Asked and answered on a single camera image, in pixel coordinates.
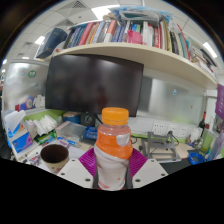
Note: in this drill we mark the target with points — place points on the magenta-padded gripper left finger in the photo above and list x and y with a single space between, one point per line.
76 171

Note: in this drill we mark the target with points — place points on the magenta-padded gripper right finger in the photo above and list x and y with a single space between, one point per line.
150 171

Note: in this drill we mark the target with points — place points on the orange-capped drink bottle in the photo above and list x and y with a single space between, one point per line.
114 146

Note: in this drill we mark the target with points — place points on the purple water bottle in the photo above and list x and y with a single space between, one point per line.
217 146

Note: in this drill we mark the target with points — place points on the white paper sheet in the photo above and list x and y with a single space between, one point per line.
76 152

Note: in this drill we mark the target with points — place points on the patterned ceramic mug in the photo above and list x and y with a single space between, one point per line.
54 156

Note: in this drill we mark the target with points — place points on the grey metal laptop stand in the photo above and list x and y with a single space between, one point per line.
160 146

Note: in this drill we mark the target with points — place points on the black desk mat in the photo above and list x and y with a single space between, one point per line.
176 166

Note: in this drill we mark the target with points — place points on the small blue box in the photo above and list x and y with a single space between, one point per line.
90 133

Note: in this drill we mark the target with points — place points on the clear plastic box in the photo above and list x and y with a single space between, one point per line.
70 130

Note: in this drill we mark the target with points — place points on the blue round container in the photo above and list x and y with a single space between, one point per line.
71 117

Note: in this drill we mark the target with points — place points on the white napkin stack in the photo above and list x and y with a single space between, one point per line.
45 125

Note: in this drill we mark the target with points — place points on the blue tissue box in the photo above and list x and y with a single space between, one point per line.
20 138

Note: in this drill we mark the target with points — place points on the black computer monitor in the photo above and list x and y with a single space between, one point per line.
93 83

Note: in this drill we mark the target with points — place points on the purple hanging banner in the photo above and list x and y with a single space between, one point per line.
220 101

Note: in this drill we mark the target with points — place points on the white wall socket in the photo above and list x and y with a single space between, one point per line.
183 132
173 129
159 128

